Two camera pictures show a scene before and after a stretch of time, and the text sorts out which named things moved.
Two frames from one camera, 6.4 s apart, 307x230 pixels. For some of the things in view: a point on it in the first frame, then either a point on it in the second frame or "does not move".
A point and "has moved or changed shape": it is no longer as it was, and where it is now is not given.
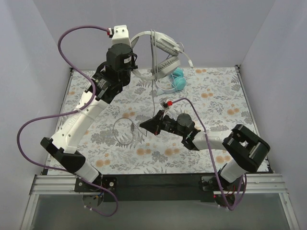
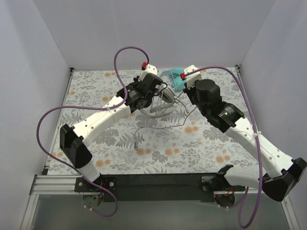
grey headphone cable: x=153 y=72 → x=135 y=144
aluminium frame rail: x=49 y=184 does not move
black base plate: x=137 y=187 does not move
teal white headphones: x=179 y=82 has moved or changed shape
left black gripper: x=134 y=60 → x=155 y=80
